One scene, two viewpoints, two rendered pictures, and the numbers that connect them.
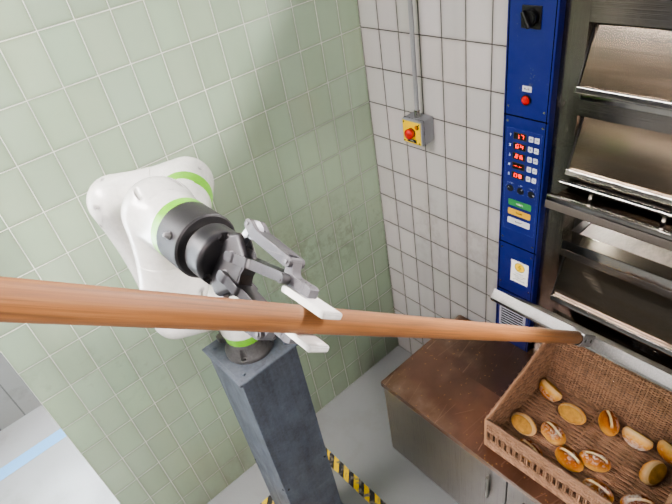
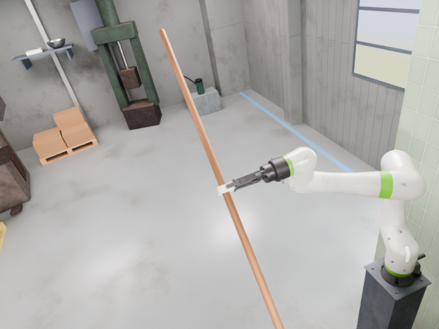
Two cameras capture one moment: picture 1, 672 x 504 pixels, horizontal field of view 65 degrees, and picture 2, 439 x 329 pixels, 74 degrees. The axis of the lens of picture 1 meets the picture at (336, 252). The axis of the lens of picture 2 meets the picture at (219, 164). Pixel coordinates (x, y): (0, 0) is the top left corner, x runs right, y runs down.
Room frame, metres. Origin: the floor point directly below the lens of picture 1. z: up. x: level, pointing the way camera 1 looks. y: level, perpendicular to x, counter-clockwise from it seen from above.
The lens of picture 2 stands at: (0.76, -0.79, 2.67)
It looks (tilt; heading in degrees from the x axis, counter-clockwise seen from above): 33 degrees down; 113
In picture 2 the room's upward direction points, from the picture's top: 12 degrees counter-clockwise
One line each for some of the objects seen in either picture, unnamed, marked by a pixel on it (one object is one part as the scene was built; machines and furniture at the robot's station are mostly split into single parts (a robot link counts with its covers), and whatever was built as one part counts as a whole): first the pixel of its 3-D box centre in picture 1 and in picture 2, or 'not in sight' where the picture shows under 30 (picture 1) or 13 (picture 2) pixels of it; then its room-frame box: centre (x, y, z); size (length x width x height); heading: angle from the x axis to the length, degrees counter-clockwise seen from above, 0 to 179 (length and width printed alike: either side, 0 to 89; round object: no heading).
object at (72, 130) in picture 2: not in sight; (61, 133); (-4.43, 3.46, 0.35); 1.26 x 0.96 x 0.71; 36
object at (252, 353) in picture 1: (237, 330); (406, 266); (1.20, 0.34, 1.23); 0.26 x 0.15 x 0.06; 36
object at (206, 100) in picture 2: not in sight; (196, 89); (-1.96, 5.24, 0.46); 0.95 x 0.76 x 0.91; 126
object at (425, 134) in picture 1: (417, 129); not in sight; (1.86, -0.40, 1.46); 0.10 x 0.07 x 0.10; 35
